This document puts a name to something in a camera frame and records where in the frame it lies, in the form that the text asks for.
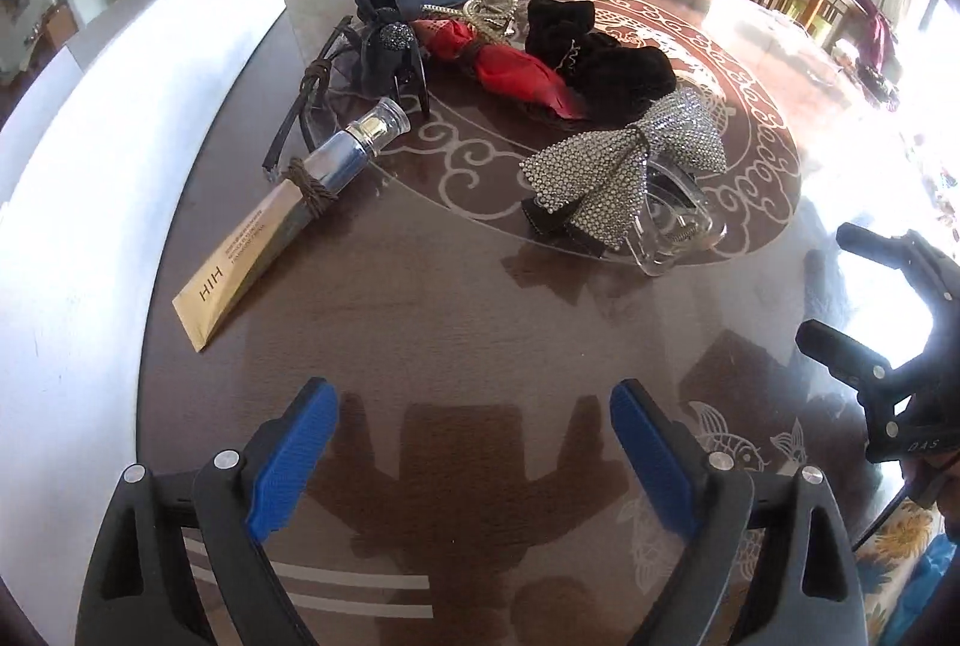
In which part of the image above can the white cardboard sorting box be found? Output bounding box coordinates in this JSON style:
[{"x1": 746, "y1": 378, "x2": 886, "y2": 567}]
[{"x1": 2, "y1": 0, "x2": 285, "y2": 644}]

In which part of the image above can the gold cosmetic tube silver cap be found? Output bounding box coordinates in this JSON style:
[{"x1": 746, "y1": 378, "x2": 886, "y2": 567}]
[{"x1": 172, "y1": 98, "x2": 410, "y2": 352}]

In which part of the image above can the black mesh bow hair clip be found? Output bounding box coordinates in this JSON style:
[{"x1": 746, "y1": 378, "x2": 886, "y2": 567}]
[{"x1": 342, "y1": 0, "x2": 431, "y2": 119}]

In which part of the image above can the floral patterned cloth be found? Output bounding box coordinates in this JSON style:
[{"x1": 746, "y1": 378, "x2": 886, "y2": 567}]
[{"x1": 856, "y1": 500, "x2": 957, "y2": 644}]

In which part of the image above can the gold beaded hair clip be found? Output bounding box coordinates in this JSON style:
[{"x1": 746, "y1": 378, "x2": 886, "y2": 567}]
[{"x1": 423, "y1": 0, "x2": 519, "y2": 44}]

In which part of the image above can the rhinestone bow hair clip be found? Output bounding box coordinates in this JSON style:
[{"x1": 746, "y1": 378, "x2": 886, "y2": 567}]
[{"x1": 521, "y1": 88, "x2": 727, "y2": 277}]

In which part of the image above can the red snack packet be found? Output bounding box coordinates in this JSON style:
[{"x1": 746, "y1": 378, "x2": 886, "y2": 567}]
[{"x1": 412, "y1": 19, "x2": 586, "y2": 121}]

